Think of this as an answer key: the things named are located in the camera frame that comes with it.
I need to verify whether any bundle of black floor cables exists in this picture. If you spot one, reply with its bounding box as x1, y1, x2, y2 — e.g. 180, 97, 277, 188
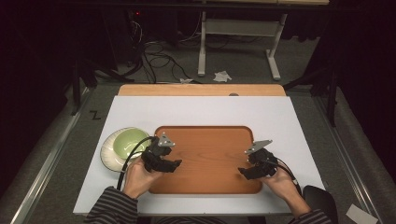
123, 18, 202, 85

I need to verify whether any right hand-held gripper cable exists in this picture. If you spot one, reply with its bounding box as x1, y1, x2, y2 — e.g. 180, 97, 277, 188
268, 157, 304, 197

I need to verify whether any black tripod stand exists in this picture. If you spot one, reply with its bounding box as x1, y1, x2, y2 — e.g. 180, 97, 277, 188
70, 57, 135, 117
282, 65, 340, 128

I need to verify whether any metal floor rail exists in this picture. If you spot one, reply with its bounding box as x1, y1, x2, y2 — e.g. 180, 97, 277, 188
8, 87, 94, 224
312, 96, 385, 224

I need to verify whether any wooden tray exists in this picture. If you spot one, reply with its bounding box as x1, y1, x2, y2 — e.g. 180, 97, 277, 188
148, 125, 263, 195

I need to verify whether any green bowl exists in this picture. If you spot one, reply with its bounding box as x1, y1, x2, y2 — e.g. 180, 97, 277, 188
112, 127, 151, 161

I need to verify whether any wooden table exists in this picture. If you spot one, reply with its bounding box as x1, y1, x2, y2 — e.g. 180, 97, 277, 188
117, 83, 287, 97

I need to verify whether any hand-held gripper cable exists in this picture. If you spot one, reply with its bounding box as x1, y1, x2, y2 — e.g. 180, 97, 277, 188
268, 157, 304, 197
116, 135, 156, 191

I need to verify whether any flat white paper sheet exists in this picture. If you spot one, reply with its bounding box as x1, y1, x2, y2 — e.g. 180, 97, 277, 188
345, 203, 379, 224

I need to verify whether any white board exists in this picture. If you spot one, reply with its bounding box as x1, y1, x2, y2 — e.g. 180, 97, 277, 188
72, 95, 327, 217

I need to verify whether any black chair seat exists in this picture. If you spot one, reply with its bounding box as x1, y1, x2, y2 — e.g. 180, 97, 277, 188
302, 184, 339, 224

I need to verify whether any large crumpled white paper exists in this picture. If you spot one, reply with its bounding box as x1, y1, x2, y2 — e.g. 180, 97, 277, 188
213, 70, 233, 83

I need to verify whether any white desk frame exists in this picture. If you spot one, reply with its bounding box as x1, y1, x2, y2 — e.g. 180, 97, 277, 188
197, 11, 290, 82

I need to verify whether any person's left hand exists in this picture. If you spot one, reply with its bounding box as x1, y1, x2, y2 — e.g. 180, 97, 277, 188
122, 156, 164, 200

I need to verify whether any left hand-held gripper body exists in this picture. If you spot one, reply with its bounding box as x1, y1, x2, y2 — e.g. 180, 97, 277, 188
141, 133, 177, 174

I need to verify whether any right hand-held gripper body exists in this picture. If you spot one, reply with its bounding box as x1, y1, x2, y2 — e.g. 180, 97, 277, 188
244, 139, 279, 179

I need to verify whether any white ribbed plate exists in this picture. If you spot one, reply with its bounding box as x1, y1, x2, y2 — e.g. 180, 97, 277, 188
99, 126, 151, 174

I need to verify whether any person's right hand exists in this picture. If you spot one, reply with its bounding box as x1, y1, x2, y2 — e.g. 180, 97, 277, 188
262, 167, 304, 203

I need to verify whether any left hand-held gripper cable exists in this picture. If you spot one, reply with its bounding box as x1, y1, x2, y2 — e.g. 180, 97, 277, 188
116, 135, 156, 191

